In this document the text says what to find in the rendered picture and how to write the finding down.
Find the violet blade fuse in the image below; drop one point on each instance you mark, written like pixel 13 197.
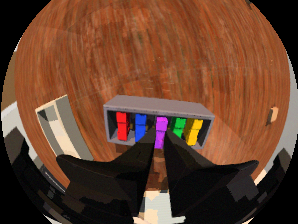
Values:
pixel 161 126

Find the green fuse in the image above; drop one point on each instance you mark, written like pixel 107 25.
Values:
pixel 177 124

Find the blue fuse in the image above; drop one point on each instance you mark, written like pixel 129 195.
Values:
pixel 140 126

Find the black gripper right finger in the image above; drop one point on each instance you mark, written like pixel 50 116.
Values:
pixel 192 178

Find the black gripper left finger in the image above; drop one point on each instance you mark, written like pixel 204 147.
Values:
pixel 124 177

